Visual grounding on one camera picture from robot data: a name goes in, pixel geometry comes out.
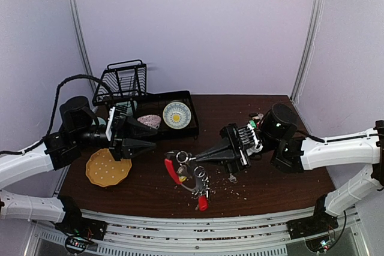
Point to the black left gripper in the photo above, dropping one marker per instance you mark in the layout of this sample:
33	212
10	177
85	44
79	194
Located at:
118	145

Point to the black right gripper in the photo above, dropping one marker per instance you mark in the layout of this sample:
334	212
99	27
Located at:
234	148

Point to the red handled keyring with keys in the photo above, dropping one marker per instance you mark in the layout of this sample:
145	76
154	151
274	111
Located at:
185	172

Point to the green tagged key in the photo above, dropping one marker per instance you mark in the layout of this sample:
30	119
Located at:
252	124

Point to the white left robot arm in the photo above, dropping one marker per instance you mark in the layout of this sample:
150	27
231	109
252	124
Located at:
123	136

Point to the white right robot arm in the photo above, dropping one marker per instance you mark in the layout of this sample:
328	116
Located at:
295	151

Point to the pink patterned bowl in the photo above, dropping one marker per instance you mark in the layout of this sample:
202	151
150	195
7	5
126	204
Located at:
152	121

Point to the loose silver key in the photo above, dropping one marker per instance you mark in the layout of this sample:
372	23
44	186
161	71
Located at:
233	179

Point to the yellow dotted plate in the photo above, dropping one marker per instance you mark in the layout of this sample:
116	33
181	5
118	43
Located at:
102	169

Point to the black wire dish rack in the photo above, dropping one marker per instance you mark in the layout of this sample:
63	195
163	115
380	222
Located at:
128	82

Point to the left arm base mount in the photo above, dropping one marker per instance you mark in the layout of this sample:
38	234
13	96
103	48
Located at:
80	232

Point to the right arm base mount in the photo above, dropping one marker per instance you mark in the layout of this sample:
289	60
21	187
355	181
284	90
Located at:
319	229

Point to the left aluminium frame post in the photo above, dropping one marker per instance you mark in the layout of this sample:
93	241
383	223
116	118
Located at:
79	37

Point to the aluminium frame post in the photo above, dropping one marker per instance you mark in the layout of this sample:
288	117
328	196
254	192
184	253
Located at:
307	53
79	37

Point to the right aluminium frame post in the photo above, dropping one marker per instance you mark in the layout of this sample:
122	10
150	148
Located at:
307	53

